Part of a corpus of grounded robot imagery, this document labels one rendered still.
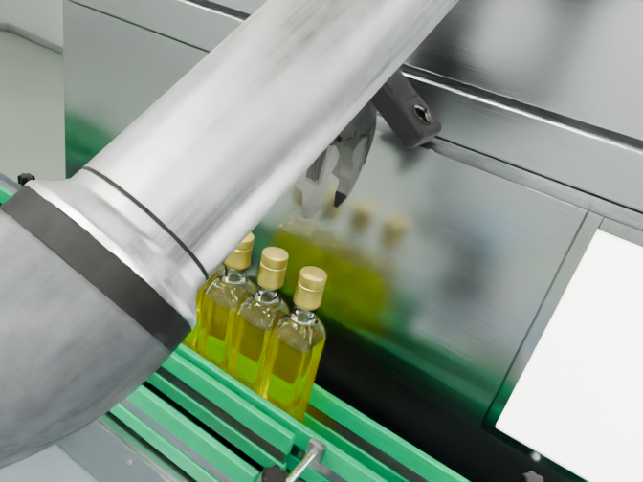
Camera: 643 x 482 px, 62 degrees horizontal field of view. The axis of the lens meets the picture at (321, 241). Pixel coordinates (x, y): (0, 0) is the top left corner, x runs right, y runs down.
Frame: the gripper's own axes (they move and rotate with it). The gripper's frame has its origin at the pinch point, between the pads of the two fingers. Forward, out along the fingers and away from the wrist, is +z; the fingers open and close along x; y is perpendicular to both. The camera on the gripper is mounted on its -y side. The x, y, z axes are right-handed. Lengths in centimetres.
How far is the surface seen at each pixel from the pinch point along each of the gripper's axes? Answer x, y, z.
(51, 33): -271, 533, 114
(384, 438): -4.3, -14.4, 29.8
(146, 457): 15.8, 8.7, 37.5
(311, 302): 1.1, -1.4, 12.5
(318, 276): 0.3, -1.0, 9.3
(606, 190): -14.8, -24.1, -9.1
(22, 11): -267, 582, 104
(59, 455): 18, 25, 50
